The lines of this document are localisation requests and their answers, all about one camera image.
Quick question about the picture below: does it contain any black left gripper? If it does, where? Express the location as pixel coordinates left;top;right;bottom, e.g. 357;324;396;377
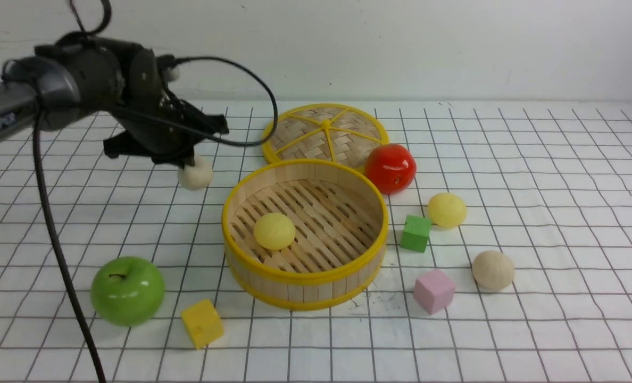
34;36;229;164

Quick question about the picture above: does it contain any white bun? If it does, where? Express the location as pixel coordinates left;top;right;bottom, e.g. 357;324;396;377
177;156;213;191

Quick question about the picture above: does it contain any yellow bun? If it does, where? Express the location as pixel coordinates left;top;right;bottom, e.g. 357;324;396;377
428;193;468;229
253;212;296;251

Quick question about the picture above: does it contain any beige bun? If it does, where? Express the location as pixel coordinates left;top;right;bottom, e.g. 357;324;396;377
471;250;515;291

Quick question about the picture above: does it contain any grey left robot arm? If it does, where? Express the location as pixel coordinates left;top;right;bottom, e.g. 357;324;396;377
0;32;229;167

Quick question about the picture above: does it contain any bamboo steamer lid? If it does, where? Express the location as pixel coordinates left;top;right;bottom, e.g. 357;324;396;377
262;103;389;170

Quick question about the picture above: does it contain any bamboo steamer tray yellow rim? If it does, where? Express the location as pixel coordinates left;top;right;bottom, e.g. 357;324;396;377
221;159;389;311

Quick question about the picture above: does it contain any green apple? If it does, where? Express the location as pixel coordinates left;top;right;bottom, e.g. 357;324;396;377
90;256;165;327

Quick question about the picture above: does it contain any yellow foam cube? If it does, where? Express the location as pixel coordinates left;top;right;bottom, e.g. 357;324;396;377
181;299;224;349

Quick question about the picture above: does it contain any red apple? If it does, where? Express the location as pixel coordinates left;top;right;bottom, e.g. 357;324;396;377
364;144;417;195

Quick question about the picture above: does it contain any green foam cube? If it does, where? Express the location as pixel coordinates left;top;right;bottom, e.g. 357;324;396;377
399;215;432;253

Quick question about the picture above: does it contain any pink foam cube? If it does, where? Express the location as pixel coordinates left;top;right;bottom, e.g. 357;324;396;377
413;269;455;315

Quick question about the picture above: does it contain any white grid tablecloth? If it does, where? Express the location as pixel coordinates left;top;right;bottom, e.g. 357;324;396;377
0;101;632;383

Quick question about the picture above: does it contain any black cable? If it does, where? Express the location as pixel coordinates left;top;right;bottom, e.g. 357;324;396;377
2;0;279;383

